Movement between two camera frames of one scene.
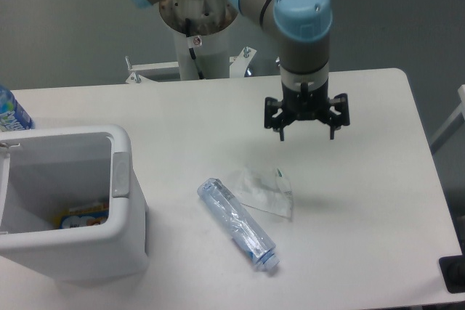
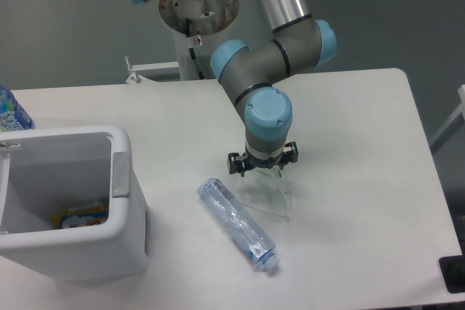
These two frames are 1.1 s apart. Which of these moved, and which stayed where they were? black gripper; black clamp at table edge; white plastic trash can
Moved: black gripper
Stayed: white plastic trash can; black clamp at table edge
